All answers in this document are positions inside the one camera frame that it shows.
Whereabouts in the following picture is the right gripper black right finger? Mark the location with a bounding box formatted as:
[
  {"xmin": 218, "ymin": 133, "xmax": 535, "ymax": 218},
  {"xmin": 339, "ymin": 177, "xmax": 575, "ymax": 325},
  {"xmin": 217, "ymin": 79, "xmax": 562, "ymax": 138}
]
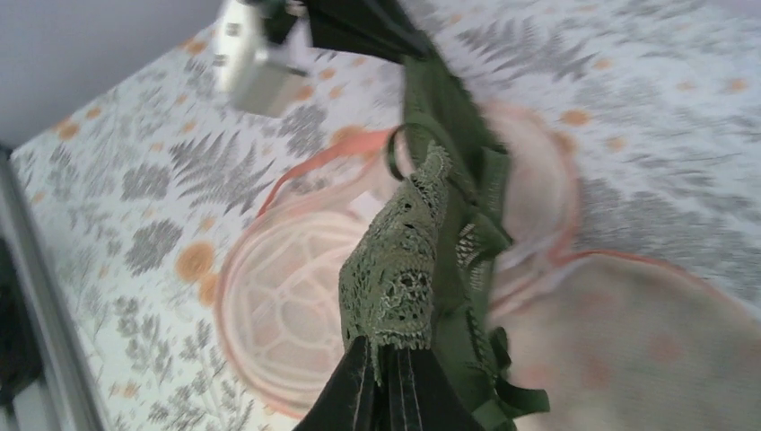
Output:
[{"xmin": 294, "ymin": 337, "xmax": 483, "ymax": 431}]

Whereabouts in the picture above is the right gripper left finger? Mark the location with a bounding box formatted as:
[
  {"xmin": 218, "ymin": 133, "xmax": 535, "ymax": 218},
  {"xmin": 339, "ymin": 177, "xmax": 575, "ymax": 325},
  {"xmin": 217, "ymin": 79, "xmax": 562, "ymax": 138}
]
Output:
[{"xmin": 305, "ymin": 0, "xmax": 430, "ymax": 63}]

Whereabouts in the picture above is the green lace bra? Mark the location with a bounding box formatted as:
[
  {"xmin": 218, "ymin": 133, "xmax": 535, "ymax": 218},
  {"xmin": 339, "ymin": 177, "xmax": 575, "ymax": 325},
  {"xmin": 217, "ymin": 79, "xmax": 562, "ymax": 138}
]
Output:
[{"xmin": 338, "ymin": 54, "xmax": 549, "ymax": 430}]

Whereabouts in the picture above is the floral pink laundry bag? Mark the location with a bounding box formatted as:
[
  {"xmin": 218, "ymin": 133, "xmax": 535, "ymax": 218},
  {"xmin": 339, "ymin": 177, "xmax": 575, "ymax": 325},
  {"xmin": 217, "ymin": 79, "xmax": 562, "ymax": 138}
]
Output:
[{"xmin": 214, "ymin": 103, "xmax": 760, "ymax": 430}]

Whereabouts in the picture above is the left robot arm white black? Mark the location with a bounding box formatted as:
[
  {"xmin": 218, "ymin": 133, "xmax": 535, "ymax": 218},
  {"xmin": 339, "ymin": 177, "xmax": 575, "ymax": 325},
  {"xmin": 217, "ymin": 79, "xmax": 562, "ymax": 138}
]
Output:
[{"xmin": 1, "ymin": 239, "xmax": 43, "ymax": 407}]

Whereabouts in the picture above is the floral patterned table mat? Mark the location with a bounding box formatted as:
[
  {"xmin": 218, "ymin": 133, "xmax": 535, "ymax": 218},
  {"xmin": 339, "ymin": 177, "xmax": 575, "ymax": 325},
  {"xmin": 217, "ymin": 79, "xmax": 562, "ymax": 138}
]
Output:
[{"xmin": 12, "ymin": 1, "xmax": 760, "ymax": 430}]

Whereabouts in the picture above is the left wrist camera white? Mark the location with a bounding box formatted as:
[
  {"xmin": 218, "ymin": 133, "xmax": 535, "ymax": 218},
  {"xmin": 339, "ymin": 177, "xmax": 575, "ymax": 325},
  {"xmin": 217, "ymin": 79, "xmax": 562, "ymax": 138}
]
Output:
[{"xmin": 214, "ymin": 1, "xmax": 308, "ymax": 118}]

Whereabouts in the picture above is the aluminium rail frame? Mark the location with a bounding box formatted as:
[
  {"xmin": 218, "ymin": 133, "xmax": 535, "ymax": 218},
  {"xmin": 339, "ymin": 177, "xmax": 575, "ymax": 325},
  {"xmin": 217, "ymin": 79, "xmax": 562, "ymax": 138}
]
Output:
[{"xmin": 1, "ymin": 148, "xmax": 108, "ymax": 430}]

